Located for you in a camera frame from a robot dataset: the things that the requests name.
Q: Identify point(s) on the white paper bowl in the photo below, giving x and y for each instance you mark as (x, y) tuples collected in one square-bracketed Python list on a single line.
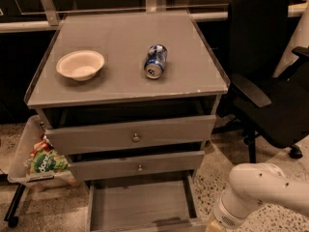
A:
[(80, 65)]

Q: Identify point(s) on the crushed blue soda can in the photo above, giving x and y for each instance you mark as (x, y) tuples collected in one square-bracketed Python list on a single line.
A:
[(155, 61)]

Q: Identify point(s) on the clear plastic bin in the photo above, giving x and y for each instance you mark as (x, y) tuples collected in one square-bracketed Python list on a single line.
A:
[(39, 181)]

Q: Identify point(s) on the green snack bag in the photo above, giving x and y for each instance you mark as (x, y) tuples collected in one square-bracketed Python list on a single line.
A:
[(44, 162)]

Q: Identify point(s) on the grey drawer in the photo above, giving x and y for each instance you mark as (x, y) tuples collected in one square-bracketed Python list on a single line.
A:
[(115, 168), (119, 136), (147, 203)]

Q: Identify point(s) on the grey bottom drawer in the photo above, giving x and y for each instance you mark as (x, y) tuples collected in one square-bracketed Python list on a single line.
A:
[(147, 203)]

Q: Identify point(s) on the black office chair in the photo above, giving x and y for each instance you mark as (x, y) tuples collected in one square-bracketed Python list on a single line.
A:
[(275, 108)]

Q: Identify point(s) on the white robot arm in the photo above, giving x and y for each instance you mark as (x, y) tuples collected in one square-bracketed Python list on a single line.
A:
[(252, 186)]

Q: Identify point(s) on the grey drawer cabinet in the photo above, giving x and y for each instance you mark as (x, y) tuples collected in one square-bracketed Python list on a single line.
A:
[(191, 85)]

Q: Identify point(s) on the grey middle drawer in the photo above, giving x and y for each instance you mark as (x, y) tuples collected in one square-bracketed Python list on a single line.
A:
[(115, 168)]

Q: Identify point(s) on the red snack bag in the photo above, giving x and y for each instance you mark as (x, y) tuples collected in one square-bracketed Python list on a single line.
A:
[(43, 144)]

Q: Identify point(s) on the black wheeled stand leg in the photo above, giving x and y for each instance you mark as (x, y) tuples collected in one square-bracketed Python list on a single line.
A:
[(10, 216)]

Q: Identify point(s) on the yellow foam padded gripper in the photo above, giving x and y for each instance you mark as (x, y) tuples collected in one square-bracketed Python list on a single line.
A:
[(226, 217)]

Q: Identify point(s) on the metal rail frame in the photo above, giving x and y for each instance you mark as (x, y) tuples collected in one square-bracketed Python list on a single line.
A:
[(45, 15)]

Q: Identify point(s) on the grey top drawer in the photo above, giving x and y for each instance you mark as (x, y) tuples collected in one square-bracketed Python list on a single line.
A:
[(119, 136)]

